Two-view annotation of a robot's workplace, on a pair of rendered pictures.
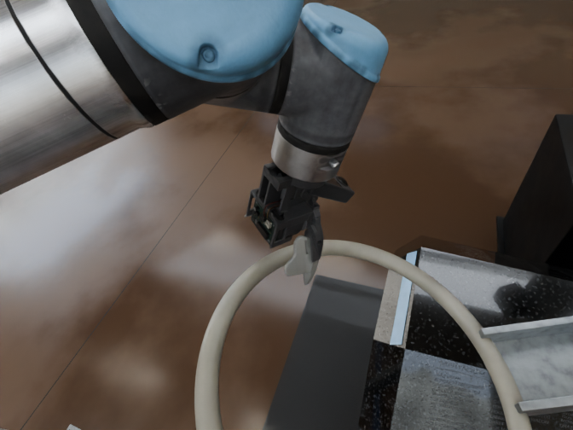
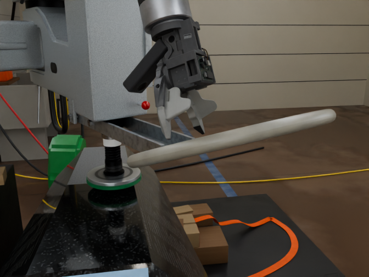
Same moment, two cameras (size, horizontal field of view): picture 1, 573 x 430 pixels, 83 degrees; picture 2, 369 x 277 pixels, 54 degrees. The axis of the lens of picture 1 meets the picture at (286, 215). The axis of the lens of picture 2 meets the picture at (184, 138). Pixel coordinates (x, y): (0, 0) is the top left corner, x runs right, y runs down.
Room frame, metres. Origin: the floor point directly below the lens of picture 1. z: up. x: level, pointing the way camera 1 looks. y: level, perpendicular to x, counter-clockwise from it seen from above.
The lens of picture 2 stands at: (0.77, 0.48, 1.42)
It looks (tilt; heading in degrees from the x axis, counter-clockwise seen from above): 17 degrees down; 227
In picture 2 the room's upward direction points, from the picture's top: straight up
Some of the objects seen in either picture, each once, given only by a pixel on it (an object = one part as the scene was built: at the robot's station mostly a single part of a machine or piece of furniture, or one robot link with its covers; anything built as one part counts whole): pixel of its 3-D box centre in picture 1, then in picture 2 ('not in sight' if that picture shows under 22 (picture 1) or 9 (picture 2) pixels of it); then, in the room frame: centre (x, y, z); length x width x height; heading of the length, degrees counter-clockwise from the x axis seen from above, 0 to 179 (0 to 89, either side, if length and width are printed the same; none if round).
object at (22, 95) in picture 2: not in sight; (30, 113); (-0.78, -4.00, 0.43); 1.30 x 0.62 x 0.86; 58
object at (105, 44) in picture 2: not in sight; (98, 60); (0.05, -0.79, 1.30); 0.36 x 0.22 x 0.45; 84
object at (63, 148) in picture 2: not in sight; (67, 154); (-0.42, -2.22, 0.43); 0.35 x 0.35 x 0.87; 44
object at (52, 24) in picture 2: not in sight; (73, 59); (0.00, -1.10, 1.28); 0.74 x 0.23 x 0.49; 84
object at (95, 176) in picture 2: not in sight; (113, 173); (0.06, -0.71, 0.86); 0.21 x 0.21 x 0.01
